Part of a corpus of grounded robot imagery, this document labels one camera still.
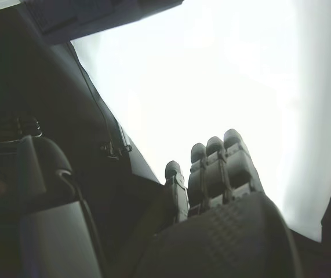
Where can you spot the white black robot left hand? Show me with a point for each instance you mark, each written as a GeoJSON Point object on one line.
{"type": "Point", "coordinates": [226, 237]}

